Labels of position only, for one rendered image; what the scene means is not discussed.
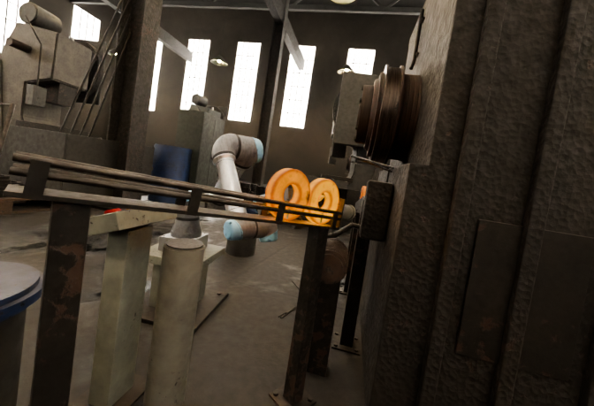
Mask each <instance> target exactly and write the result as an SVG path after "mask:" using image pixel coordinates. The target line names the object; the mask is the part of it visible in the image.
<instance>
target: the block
mask: <svg viewBox="0 0 594 406"><path fill-rule="evenodd" d="M392 191H393V184H392V183H389V182H383V181H377V180H368V182H367V187H366V192H365V198H364V204H363V209H362V219H361V227H360V231H359V235H360V237H361V238H362V239H366V240H372V241H380V242H382V241H384V240H385V233H386V231H387V222H388V217H389V211H390V206H391V200H392Z"/></svg>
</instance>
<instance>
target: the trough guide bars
mask: <svg viewBox="0 0 594 406"><path fill-rule="evenodd" d="M12 161H15V162H20V163H26V164H30V165H22V164H16V163H13V165H12V166H11V167H10V170H9V173H8V174H10V175H16V176H22V177H27V179H26V183H25V186H24V190H23V194H22V197H21V198H23V199H32V200H42V196H43V192H44V189H45V185H46V181H47V180H54V181H60V182H66V183H72V184H79V185H86V186H92V187H99V188H110V189H116V190H124V191H130V192H136V193H143V194H149V195H160V196H168V197H174V198H176V201H175V204H177V205H184V206H185V205H186V201H187V200H189V203H188V206H187V215H192V216H197V213H198V209H199V205H200V202H206V203H218V204H224V205H231V206H237V207H244V208H250V209H257V210H261V214H260V215H264V216H267V214H268V211H275V212H276V213H277V216H276V224H280V225H282V221H283V217H284V213H288V214H294V215H301V216H307V217H313V218H326V219H332V221H331V229H334V230H335V228H336V225H337V220H338V221H340V218H339V215H341V214H342V212H341V211H332V210H327V209H322V208H321V207H319V206H318V207H319V208H317V207H312V206H307V205H302V204H297V203H289V202H290V201H286V200H284V202H283V201H278V200H273V199H268V198H265V196H261V195H252V194H247V193H242V192H238V191H232V190H228V189H222V188H213V187H209V186H204V185H199V184H194V183H189V182H184V181H180V180H171V179H166V178H161V177H156V176H151V175H147V174H141V173H137V172H128V171H123V170H118V169H113V168H108V167H103V166H99V165H90V164H84V163H80V162H75V161H70V160H65V159H60V158H55V157H46V156H42V155H36V154H32V153H26V152H22V151H16V153H13V157H12ZM50 167H52V168H57V169H63V170H68V171H74V172H65V171H59V170H54V169H50ZM76 172H84V173H90V174H95V175H101V176H106V177H112V178H117V179H122V180H114V179H109V178H103V177H97V176H92V175H86V174H81V173H76ZM124 180H132V181H138V182H143V183H148V184H154V185H159V186H165V187H171V188H163V187H158V186H152V185H147V184H141V183H136V182H130V181H124ZM174 188H178V189H174ZM188 190H192V191H191V192H190V191H188ZM203 193H208V194H213V195H207V194H203ZM217 195H223V196H229V197H234V198H239V199H234V198H229V197H222V196H217ZM240 199H246V200H251V201H257V202H262V203H256V202H250V201H245V200H240ZM266 203H272V204H277V205H278V208H276V207H270V206H267V205H266ZM286 206H288V207H294V208H299V209H304V210H310V211H320V212H326V213H331V214H333V216H327V215H321V214H315V213H309V212H304V211H293V210H288V209H286Z"/></svg>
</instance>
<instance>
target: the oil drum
mask: <svg viewBox="0 0 594 406"><path fill-rule="evenodd" d="M154 147H155V150H154V157H153V164H152V167H153V171H152V172H151V176H156V177H161V178H166V179H171V180H180V181H184V182H188V177H189V171H190V164H191V157H192V150H191V149H186V148H181V147H175V146H169V145H166V144H155V145H154ZM150 185H152V186H158V187H163V188H171V187H165V186H159V185H154V184H150ZM174 189H178V188H174ZM148 199H149V200H150V201H151V202H157V203H171V204H175V201H176V198H174V197H168V196H160V195H148Z"/></svg>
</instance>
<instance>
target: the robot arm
mask: <svg viewBox="0 0 594 406"><path fill-rule="evenodd" d="M262 158H263V145H262V143H261V141H260V140H258V139H256V138H254V137H247V136H242V135H237V134H224V135H222V136H220V137H219V138H218V139H217V140H216V142H215V143H214V145H213V149H212V161H213V164H214V165H216V166H217V173H218V177H219V180H218V182H217V184H216V186H215V188H222V189H228V190H232V191H238V192H241V188H240V182H239V179H240V177H241V175H242V173H244V171H245V170H247V169H249V168H250V167H251V165H252V164H253V163H259V162H261V160H262ZM292 198H293V187H292V185H289V186H288V187H287V188H286V190H285V193H284V200H286V201H291V200H292ZM199 207H200V208H207V209H214V210H221V211H236V212H243V213H247V210H246V208H244V207H237V206H231V205H224V204H218V203H206V202H200V205H199ZM224 235H225V238H226V239H227V240H230V241H239V240H244V239H254V238H259V239H260V242H268V241H276V240H277V239H278V226H277V224H273V223H264V222H255V221H246V220H237V219H228V220H227V221H226V222H225V224H224ZM201 236H202V228H201V224H200V216H192V215H185V214H177V217H176V220H175V223H174V225H173V227H172V230H171V237H174V238H189V239H193V238H198V237H201Z"/></svg>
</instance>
